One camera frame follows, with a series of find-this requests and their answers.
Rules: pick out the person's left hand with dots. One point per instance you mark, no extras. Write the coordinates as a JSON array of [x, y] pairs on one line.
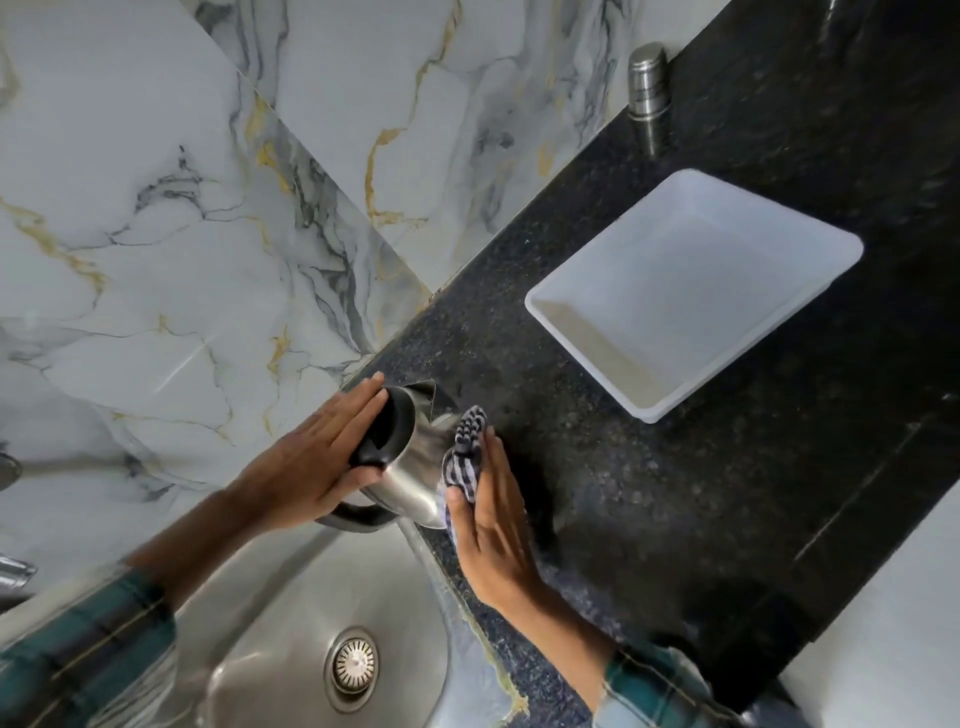
[[300, 472]]

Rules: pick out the person's right hand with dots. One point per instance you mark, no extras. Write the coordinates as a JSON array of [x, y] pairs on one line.
[[495, 540]]

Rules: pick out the person's right thumb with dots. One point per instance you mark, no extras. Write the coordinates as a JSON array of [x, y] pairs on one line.
[[457, 511]]

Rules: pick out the person's left thumb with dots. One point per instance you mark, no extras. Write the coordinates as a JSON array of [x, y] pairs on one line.
[[356, 484]]

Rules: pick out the striped grey cleaning cloth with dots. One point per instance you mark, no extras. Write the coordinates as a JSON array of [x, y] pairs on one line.
[[461, 457]]

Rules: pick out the steel electric kettle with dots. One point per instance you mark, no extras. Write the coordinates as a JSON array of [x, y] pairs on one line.
[[412, 465]]

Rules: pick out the person's left forearm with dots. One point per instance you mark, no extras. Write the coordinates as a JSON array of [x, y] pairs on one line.
[[112, 622]]

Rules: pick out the person's right forearm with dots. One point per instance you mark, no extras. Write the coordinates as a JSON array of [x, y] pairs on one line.
[[600, 667]]

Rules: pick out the stainless steel sink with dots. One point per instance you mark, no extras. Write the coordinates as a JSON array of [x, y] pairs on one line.
[[270, 645]]

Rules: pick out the steel sink drain strainer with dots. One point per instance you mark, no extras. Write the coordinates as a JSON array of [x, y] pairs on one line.
[[352, 667]]

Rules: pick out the white plastic tray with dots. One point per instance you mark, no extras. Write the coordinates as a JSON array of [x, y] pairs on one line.
[[690, 292]]

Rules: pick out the chrome tap spout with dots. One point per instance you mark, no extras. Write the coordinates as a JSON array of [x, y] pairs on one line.
[[13, 574]]

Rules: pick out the steel canister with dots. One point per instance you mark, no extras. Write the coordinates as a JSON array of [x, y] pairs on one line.
[[648, 79]]

